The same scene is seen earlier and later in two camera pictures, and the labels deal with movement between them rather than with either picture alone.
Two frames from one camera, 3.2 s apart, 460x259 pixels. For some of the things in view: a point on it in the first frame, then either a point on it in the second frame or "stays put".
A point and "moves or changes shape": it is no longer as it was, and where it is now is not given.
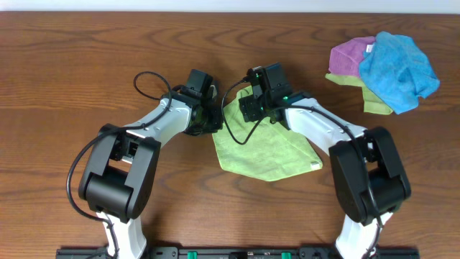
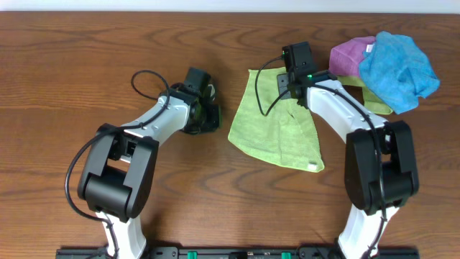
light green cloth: (259, 149) moves or changes shape
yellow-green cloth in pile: (371, 103) stays put
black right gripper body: (255, 107) → (284, 85)
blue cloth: (398, 72) stays put
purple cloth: (345, 57) stays put
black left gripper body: (210, 122) stays put
